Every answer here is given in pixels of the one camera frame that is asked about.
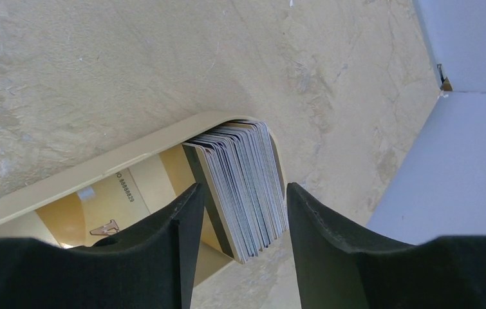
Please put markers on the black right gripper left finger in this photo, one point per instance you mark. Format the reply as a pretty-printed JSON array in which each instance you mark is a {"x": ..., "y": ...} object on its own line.
[{"x": 151, "y": 264}]

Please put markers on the beige oval card tray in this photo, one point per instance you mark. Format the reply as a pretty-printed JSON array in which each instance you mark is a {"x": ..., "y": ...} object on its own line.
[{"x": 111, "y": 192}]

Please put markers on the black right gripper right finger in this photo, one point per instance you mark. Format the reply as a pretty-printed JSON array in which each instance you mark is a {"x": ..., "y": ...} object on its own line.
[{"x": 341, "y": 264}]

